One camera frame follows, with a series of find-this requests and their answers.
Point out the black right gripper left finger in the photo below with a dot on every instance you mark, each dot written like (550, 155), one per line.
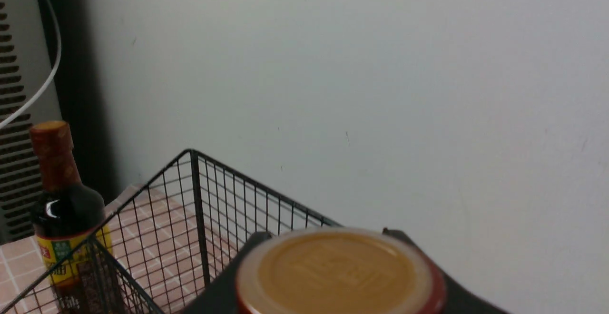
(220, 297)

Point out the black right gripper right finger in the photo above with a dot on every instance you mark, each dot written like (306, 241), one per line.
(448, 296)

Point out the soy sauce bottle red label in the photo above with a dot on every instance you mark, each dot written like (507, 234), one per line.
(338, 270)

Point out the dark soy sauce bottle brown label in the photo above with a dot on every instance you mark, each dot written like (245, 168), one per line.
(68, 223)

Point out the pink checkered tablecloth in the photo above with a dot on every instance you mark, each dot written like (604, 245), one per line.
(154, 238)

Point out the grey vented appliance panel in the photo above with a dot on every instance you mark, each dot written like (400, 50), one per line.
(25, 66)

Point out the black wire mesh shelf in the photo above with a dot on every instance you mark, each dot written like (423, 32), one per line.
(257, 208)

